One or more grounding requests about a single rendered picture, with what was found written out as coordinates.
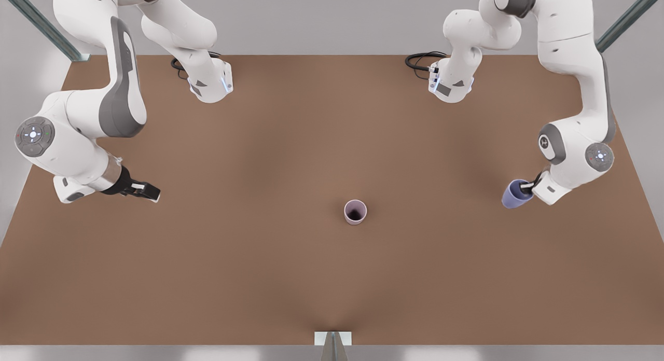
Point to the purple cup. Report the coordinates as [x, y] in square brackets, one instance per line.
[514, 195]

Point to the silver frame post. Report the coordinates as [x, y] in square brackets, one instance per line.
[333, 346]
[44, 24]
[625, 21]

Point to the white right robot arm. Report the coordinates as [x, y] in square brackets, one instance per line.
[78, 112]

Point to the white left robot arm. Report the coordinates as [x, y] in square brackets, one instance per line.
[570, 91]

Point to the pink cup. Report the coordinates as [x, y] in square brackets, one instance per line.
[355, 212]

